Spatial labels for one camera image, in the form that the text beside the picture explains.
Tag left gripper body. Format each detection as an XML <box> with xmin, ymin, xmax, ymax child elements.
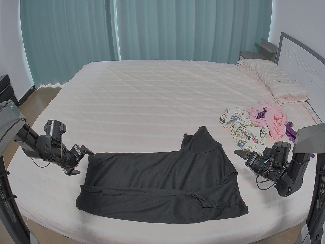
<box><xmin>59</xmin><ymin>144</ymin><xmax>83</xmax><ymax>176</ymax></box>

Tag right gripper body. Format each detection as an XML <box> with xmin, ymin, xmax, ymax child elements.
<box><xmin>245</xmin><ymin>152</ymin><xmax>267</xmax><ymax>174</ymax></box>

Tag black T-shirt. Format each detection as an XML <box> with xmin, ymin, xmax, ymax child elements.
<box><xmin>75</xmin><ymin>126</ymin><xmax>249</xmax><ymax>224</ymax></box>

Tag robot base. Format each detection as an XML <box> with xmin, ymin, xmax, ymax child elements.
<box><xmin>300</xmin><ymin>224</ymin><xmax>311</xmax><ymax>244</ymax></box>

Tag bed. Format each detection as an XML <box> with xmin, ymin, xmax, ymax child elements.
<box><xmin>5</xmin><ymin>32</ymin><xmax>325</xmax><ymax>241</ymax></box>

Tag white printed pyjama top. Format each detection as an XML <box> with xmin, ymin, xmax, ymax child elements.
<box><xmin>219</xmin><ymin>106</ymin><xmax>269</xmax><ymax>155</ymax></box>

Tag purple garment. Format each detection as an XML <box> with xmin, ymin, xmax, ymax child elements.
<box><xmin>256</xmin><ymin>107</ymin><xmax>315</xmax><ymax>159</ymax></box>

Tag pink garment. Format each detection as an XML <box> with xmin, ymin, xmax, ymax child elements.
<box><xmin>247</xmin><ymin>101</ymin><xmax>290</xmax><ymax>140</ymax></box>

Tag cream pillow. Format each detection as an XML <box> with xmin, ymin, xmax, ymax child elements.
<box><xmin>237</xmin><ymin>58</ymin><xmax>310</xmax><ymax>106</ymax></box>

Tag black chest of drawers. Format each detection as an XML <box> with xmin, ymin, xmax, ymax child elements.
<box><xmin>0</xmin><ymin>75</ymin><xmax>19</xmax><ymax>107</ymax></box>

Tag grey bedside table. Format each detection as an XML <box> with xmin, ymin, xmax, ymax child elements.
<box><xmin>240</xmin><ymin>38</ymin><xmax>278</xmax><ymax>63</ymax></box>

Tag blue-green curtain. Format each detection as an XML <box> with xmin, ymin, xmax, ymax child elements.
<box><xmin>20</xmin><ymin>0</ymin><xmax>120</xmax><ymax>86</ymax></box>
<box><xmin>113</xmin><ymin>0</ymin><xmax>273</xmax><ymax>65</ymax></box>

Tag black cable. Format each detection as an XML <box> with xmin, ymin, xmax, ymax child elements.
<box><xmin>256</xmin><ymin>176</ymin><xmax>276</xmax><ymax>191</ymax></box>

